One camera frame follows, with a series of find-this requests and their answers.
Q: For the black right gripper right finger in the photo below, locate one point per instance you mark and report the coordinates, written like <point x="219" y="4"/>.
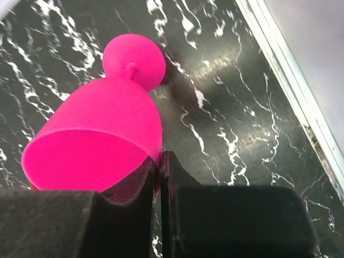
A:
<point x="230" y="221"/>

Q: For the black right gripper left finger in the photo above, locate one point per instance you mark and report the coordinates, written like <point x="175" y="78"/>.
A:
<point x="112" y="223"/>

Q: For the pink plastic wine glass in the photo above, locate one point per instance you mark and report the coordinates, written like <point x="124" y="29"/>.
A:
<point x="102" y="135"/>

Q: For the aluminium frame rail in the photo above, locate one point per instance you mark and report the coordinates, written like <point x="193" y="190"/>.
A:
<point x="295" y="87"/>

